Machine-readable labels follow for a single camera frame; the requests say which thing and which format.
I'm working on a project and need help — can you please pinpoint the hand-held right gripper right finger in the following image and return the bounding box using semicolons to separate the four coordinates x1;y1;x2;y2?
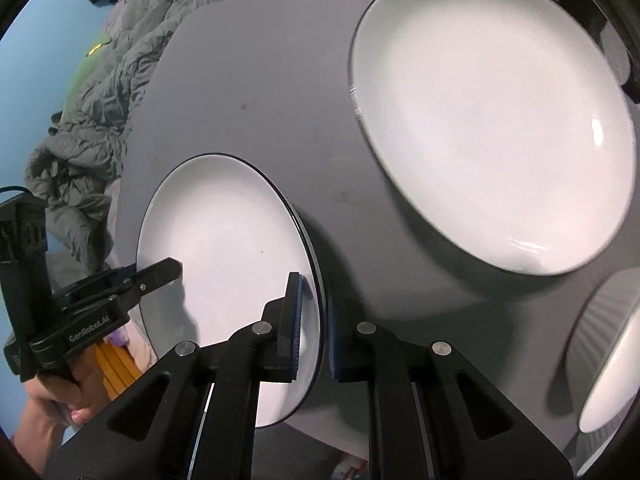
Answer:
325;272;573;480

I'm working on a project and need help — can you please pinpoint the grey quilted duvet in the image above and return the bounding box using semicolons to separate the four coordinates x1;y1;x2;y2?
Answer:
25;0;286;271

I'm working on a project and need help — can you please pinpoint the colourful printed packaging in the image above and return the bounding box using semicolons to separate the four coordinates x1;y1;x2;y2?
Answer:
327;449;372;480

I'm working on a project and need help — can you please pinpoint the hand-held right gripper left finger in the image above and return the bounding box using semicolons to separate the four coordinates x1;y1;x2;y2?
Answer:
42;271;306;480

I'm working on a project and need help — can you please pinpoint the grey ribbed bowl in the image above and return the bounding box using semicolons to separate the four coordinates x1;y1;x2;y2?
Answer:
564;266;640;442

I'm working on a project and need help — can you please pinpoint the white black-rimmed plate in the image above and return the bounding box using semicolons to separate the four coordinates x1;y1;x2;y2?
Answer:
136;153;327;430
346;0;637;277

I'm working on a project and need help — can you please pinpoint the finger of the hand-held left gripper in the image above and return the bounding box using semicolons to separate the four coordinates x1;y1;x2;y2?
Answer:
62;263;139;302
117;257;182;308

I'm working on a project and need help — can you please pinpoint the person's left hand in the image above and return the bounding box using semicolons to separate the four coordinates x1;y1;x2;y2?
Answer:
22;355;108;431

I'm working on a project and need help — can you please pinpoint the yellow striped object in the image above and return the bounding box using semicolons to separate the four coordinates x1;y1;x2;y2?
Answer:
94;337;146;403

